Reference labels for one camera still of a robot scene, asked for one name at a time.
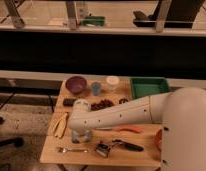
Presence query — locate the black rectangular block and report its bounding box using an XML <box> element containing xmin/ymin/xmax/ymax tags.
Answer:
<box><xmin>63</xmin><ymin>98</ymin><xmax>76</xmax><ymax>106</ymax></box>

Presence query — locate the black object on shelf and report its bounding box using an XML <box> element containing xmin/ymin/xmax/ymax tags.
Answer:
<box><xmin>133</xmin><ymin>0</ymin><xmax>205</xmax><ymax>28</ymax></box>

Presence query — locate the small metal cup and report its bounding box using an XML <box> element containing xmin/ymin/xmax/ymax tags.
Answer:
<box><xmin>119</xmin><ymin>98</ymin><xmax>129</xmax><ymax>104</ymax></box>

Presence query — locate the bunch of dark grapes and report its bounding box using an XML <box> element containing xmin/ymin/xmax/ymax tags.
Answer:
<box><xmin>91</xmin><ymin>99</ymin><xmax>114</xmax><ymax>111</ymax></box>

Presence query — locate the blue cup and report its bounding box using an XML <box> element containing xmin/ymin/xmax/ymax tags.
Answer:
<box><xmin>91</xmin><ymin>82</ymin><xmax>101</xmax><ymax>96</ymax></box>

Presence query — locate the white cup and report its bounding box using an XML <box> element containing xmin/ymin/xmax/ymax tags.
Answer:
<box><xmin>106</xmin><ymin>76</ymin><xmax>119</xmax><ymax>90</ymax></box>

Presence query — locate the black handled can opener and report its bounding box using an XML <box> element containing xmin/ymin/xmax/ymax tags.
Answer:
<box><xmin>112</xmin><ymin>139</ymin><xmax>144</xmax><ymax>152</ymax></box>

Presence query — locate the orange carrot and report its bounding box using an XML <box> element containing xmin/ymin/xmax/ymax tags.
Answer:
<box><xmin>95</xmin><ymin>125</ymin><xmax>142</xmax><ymax>134</ymax></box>

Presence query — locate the red bowl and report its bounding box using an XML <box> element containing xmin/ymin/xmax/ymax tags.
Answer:
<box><xmin>155</xmin><ymin>130</ymin><xmax>162</xmax><ymax>151</ymax></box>

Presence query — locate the green object on shelf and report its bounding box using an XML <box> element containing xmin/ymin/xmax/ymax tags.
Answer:
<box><xmin>82</xmin><ymin>16</ymin><xmax>105</xmax><ymax>26</ymax></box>

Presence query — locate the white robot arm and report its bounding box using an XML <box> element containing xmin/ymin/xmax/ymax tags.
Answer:
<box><xmin>68</xmin><ymin>87</ymin><xmax>206</xmax><ymax>171</ymax></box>

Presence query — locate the banana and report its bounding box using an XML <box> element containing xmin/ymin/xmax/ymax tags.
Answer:
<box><xmin>53</xmin><ymin>113</ymin><xmax>69</xmax><ymax>138</ymax></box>

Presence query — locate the black binder clip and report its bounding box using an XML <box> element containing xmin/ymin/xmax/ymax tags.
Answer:
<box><xmin>95</xmin><ymin>142</ymin><xmax>111</xmax><ymax>158</ymax></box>

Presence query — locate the purple bowl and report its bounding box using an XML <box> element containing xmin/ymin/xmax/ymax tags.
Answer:
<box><xmin>65</xmin><ymin>76</ymin><xmax>87</xmax><ymax>94</ymax></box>

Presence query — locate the blue sponge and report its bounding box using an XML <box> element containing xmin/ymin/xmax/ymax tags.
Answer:
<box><xmin>71</xmin><ymin>130</ymin><xmax>92</xmax><ymax>144</ymax></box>

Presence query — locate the green plastic tray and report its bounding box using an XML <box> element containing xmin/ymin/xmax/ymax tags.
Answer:
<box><xmin>130</xmin><ymin>77</ymin><xmax>170</xmax><ymax>99</ymax></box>

